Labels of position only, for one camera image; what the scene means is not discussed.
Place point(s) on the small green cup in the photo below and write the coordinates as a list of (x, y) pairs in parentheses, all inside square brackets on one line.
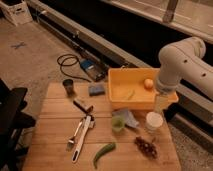
[(117, 123)]

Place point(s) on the dark metal cup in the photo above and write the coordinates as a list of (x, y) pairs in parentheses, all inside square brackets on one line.
[(68, 84)]

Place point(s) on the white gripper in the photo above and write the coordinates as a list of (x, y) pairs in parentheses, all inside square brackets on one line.
[(160, 103)]

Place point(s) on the green chili pepper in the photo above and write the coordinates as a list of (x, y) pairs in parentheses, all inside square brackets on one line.
[(105, 149)]

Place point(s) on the dark grape bunch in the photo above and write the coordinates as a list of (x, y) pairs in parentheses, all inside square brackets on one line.
[(147, 148)]

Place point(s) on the yellow plastic tray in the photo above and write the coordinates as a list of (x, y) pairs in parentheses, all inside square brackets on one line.
[(126, 88)]

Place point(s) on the white cardboard box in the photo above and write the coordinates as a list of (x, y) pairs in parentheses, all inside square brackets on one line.
[(17, 14)]

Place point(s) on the orange fruit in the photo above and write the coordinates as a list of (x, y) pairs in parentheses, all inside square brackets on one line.
[(148, 83)]

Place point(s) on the blue power device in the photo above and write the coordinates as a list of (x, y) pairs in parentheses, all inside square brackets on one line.
[(92, 70)]

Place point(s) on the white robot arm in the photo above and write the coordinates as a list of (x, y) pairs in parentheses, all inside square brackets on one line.
[(183, 60)]

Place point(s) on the dark small block tool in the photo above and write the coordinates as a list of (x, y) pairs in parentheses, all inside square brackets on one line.
[(83, 106)]

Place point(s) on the blue sponge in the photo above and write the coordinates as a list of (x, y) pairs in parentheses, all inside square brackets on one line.
[(95, 90)]

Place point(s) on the black chair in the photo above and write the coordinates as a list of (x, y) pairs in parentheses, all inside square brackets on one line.
[(12, 121)]

